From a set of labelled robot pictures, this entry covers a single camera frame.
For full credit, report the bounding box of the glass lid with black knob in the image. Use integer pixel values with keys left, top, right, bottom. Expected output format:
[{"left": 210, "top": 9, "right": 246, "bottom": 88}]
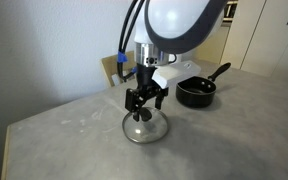
[{"left": 121, "top": 106, "right": 170, "bottom": 145}]

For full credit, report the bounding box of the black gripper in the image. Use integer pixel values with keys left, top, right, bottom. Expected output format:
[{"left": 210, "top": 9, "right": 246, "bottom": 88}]
[{"left": 124, "top": 65, "right": 169, "bottom": 123}]

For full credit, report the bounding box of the blue cable tape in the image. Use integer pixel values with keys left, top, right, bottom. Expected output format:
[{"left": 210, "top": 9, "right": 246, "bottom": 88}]
[{"left": 117, "top": 50, "right": 129, "bottom": 64}]

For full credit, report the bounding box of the white cabinet door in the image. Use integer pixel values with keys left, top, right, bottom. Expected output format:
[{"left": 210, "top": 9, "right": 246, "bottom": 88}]
[
  {"left": 220, "top": 0, "right": 268, "bottom": 70},
  {"left": 240, "top": 0, "right": 288, "bottom": 78}
]

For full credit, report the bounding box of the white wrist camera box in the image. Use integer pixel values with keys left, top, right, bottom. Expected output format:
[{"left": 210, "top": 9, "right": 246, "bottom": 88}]
[{"left": 151, "top": 60, "right": 202, "bottom": 90}]

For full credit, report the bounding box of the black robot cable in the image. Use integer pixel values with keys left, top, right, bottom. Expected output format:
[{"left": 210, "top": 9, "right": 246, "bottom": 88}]
[
  {"left": 116, "top": 0, "right": 140, "bottom": 83},
  {"left": 121, "top": 0, "right": 149, "bottom": 54}
]

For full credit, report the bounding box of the black pot with handle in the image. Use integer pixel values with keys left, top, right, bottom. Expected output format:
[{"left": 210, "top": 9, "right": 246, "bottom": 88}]
[{"left": 175, "top": 62, "right": 233, "bottom": 109}]

